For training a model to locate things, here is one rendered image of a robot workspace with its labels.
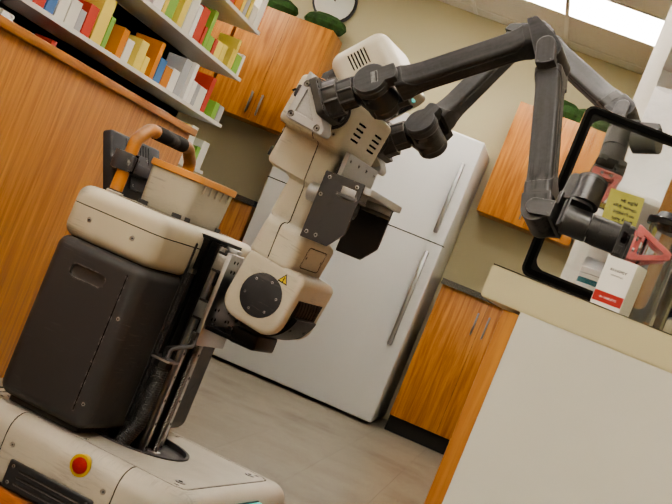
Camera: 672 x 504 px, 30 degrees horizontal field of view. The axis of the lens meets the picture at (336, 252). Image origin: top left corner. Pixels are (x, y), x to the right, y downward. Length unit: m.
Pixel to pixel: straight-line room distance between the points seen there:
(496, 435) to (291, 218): 1.56
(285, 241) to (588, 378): 1.52
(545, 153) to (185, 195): 0.93
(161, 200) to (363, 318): 4.51
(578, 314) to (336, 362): 6.06
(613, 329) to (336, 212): 1.46
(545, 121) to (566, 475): 1.19
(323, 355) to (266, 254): 4.61
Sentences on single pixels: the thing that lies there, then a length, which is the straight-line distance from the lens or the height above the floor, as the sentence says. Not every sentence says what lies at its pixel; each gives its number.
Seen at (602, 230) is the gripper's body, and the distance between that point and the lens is 2.36.
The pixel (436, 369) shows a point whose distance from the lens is 7.51.
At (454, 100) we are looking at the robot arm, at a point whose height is 1.34.
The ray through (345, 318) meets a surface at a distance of 7.45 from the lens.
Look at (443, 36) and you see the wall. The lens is 8.29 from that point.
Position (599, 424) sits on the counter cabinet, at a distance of 1.44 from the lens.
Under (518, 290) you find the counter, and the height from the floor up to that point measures 0.92.
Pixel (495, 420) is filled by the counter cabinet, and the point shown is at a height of 0.78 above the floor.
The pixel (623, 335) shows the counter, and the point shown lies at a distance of 1.44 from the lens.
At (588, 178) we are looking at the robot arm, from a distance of 2.40.
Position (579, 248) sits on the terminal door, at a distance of 2.77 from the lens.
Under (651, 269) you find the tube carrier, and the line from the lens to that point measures 2.34.
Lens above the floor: 0.89
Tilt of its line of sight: level
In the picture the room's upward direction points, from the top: 22 degrees clockwise
